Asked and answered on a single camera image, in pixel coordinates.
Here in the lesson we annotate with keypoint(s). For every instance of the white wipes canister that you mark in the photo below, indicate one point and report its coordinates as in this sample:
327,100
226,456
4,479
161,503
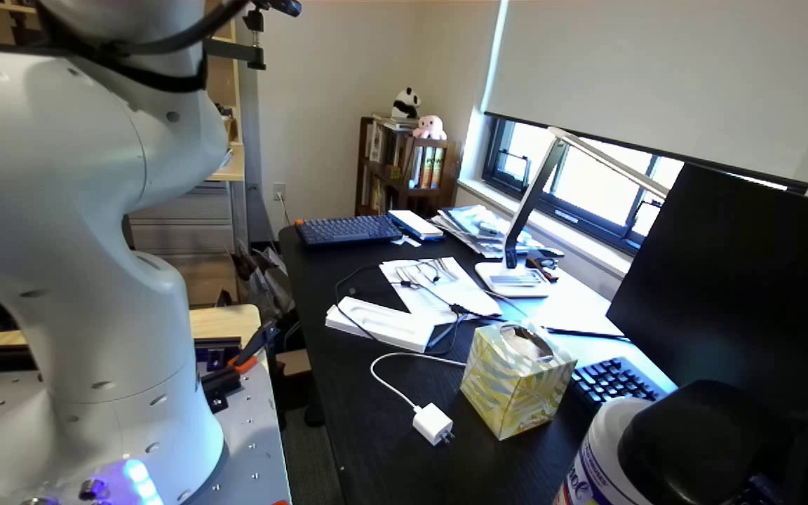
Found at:
595,475

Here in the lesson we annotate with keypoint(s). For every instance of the blue keyboard far desk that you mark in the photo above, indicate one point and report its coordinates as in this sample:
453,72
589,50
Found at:
349,232

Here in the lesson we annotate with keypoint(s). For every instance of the black monitor stand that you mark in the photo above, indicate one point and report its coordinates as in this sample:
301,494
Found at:
708,444

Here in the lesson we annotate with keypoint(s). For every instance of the white papers with glasses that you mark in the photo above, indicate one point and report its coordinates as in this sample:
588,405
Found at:
439,289

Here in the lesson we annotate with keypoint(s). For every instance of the wooden shelving unit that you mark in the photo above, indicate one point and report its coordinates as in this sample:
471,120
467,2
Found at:
226,86

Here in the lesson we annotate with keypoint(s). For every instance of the wooden bookshelf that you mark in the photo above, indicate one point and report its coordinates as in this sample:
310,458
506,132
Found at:
395,170

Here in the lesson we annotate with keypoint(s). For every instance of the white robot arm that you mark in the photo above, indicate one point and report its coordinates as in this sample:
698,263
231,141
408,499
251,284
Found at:
109,120

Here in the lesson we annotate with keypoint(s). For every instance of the stack of magazines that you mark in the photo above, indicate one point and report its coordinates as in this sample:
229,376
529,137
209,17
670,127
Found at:
478,229

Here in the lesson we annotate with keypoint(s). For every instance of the yellow patterned tissue box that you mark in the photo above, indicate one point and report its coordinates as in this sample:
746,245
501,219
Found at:
513,381

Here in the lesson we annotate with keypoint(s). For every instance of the white wall charger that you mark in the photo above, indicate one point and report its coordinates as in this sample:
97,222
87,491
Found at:
433,424

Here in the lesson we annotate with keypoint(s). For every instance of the white box on desk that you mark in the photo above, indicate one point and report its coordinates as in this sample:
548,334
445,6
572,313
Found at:
391,327

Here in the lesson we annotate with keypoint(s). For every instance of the panda plush toy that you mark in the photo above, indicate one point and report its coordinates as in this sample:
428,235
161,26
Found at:
404,109

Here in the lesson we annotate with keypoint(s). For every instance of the black computer monitor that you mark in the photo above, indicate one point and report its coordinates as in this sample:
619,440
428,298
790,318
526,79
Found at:
720,289

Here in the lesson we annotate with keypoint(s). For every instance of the black keyboard blue backlight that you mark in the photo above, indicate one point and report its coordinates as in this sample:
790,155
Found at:
610,381

